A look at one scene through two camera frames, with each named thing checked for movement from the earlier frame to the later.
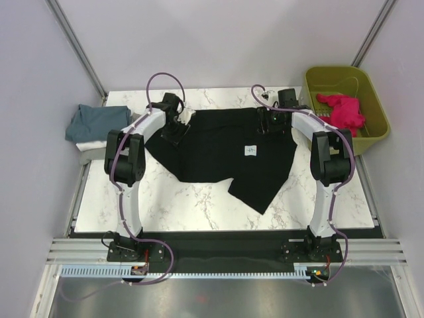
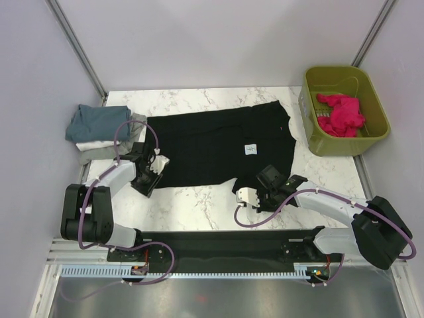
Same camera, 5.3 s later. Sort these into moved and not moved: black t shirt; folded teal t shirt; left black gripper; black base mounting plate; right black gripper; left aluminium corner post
Moved: left black gripper; right black gripper
Not moved: folded teal t shirt; black t shirt; black base mounting plate; left aluminium corner post
